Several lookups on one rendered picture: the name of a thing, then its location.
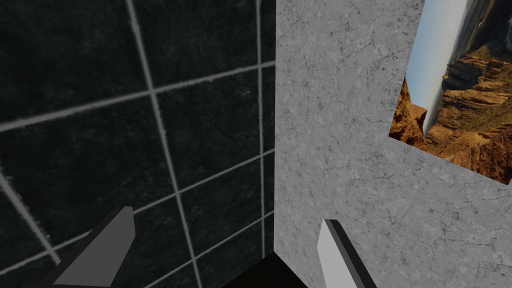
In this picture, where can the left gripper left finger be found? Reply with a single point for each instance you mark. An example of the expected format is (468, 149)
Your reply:
(98, 256)

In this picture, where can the canyon landscape wall picture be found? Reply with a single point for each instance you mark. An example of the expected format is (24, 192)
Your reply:
(468, 100)

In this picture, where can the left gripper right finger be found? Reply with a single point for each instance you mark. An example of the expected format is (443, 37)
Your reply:
(340, 260)

